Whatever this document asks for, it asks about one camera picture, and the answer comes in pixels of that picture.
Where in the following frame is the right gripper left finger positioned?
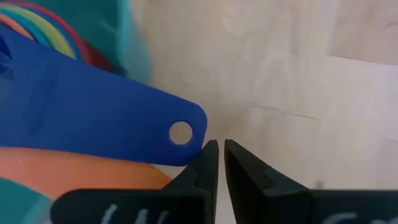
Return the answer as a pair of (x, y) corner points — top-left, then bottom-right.
(50, 139), (220, 224)

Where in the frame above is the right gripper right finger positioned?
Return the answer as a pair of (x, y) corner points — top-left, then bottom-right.
(223, 139), (398, 224)

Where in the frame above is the navy blue measuring cup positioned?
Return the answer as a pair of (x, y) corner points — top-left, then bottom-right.
(0, 24), (208, 167)

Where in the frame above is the red measuring cup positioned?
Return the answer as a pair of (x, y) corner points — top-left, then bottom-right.
(12, 0), (116, 75)

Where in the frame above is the teal plastic basket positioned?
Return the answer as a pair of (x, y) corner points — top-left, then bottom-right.
(0, 0), (154, 224)

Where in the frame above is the yellow measuring cup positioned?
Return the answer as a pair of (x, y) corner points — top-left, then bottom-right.
(6, 3), (77, 60)

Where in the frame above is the light blue measuring cup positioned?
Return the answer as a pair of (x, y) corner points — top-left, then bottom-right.
(0, 8), (52, 48)

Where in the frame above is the green measuring cup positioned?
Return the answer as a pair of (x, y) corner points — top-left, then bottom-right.
(0, 2), (68, 52)

